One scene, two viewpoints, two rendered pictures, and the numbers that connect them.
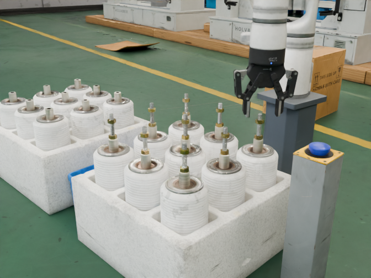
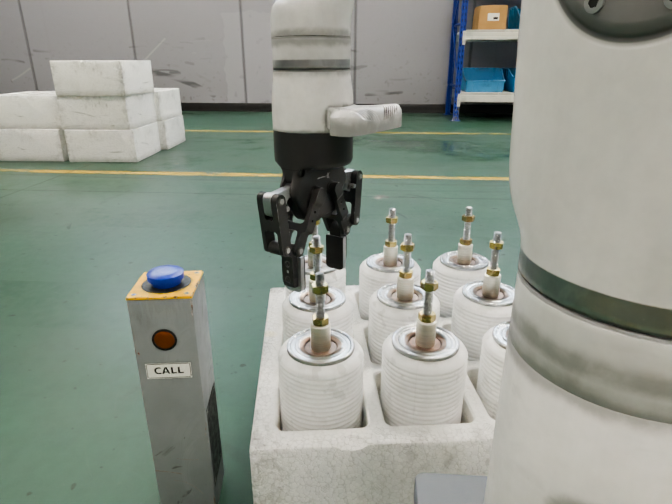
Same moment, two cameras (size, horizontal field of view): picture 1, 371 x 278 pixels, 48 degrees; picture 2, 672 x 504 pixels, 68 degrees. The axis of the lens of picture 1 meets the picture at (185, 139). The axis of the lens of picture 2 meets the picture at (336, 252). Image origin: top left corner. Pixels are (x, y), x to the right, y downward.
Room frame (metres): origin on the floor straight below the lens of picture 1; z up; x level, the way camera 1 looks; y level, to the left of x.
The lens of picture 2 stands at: (1.21, -0.52, 0.55)
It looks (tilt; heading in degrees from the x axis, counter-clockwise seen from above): 21 degrees down; 130
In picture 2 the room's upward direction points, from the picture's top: straight up
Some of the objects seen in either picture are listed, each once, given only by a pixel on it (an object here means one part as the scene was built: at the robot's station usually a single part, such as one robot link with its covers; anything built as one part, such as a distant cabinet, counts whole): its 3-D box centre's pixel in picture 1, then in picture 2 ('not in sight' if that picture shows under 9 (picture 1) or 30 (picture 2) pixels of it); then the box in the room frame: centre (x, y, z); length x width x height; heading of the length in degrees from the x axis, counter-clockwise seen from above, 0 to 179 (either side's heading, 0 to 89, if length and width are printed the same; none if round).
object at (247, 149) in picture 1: (257, 150); (320, 346); (0.89, -0.17, 0.25); 0.08 x 0.08 x 0.01
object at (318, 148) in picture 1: (319, 150); (166, 278); (0.73, -0.26, 0.32); 0.04 x 0.04 x 0.02
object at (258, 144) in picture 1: (258, 145); (320, 336); (0.89, -0.17, 0.26); 0.02 x 0.02 x 0.03
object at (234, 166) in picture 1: (223, 166); (317, 298); (0.80, -0.08, 0.25); 0.08 x 0.08 x 0.01
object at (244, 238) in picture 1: (185, 210); (399, 395); (0.89, 0.00, 0.09); 0.39 x 0.39 x 0.18; 44
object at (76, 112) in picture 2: not in sight; (109, 109); (-1.77, 0.93, 0.27); 0.39 x 0.39 x 0.18; 37
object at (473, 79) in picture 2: not in sight; (480, 79); (-1.05, 4.28, 0.36); 0.50 x 0.38 x 0.21; 127
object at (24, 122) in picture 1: (35, 137); not in sight; (1.20, 0.47, 0.16); 0.10 x 0.10 x 0.18
